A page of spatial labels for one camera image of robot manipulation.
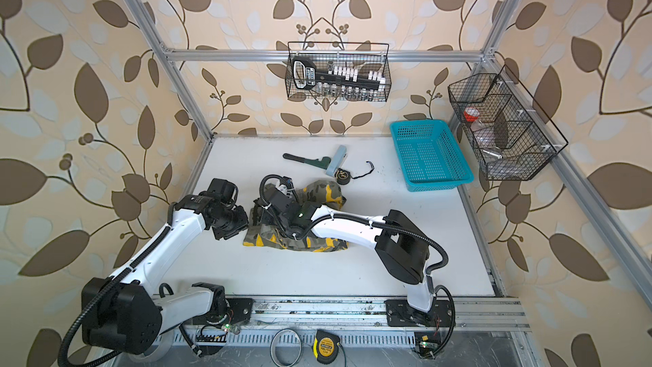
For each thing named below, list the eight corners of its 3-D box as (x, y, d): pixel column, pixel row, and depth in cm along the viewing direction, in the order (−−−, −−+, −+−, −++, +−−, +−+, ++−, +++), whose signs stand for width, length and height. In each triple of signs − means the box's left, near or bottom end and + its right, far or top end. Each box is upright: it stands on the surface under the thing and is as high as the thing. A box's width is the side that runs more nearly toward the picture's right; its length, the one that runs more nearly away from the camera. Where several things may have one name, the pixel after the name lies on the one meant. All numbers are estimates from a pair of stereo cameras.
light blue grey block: (325, 175, 109) (325, 169, 105) (338, 150, 118) (338, 143, 115) (334, 178, 108) (334, 171, 104) (346, 152, 117) (347, 146, 114)
